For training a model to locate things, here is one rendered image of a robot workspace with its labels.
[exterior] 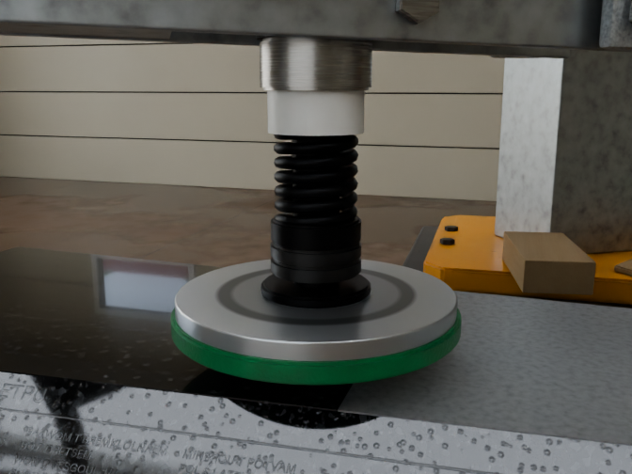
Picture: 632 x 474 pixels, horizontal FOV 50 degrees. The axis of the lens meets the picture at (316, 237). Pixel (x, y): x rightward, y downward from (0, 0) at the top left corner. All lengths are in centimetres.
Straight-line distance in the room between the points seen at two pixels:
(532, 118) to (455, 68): 529
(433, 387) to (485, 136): 609
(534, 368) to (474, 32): 25
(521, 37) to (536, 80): 80
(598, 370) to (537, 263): 48
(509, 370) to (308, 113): 25
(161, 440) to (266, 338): 11
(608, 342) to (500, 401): 16
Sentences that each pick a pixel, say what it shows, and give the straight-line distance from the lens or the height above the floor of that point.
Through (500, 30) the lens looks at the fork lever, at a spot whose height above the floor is 111.
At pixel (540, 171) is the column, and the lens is 127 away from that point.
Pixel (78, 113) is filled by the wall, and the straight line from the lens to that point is 818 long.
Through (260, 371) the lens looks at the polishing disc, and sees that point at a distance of 43.
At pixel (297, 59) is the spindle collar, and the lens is 46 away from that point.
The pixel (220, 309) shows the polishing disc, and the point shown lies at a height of 92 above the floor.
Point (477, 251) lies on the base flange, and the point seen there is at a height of 78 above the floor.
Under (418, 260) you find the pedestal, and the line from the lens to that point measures 135.
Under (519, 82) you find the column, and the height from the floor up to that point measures 108.
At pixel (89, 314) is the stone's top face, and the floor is 87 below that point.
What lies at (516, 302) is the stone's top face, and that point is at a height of 87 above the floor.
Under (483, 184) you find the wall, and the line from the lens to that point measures 661.
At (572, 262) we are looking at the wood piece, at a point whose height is 83.
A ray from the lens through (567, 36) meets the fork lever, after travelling 51.
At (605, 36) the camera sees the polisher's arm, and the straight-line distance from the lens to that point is 50.
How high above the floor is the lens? 108
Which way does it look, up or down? 13 degrees down
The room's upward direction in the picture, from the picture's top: straight up
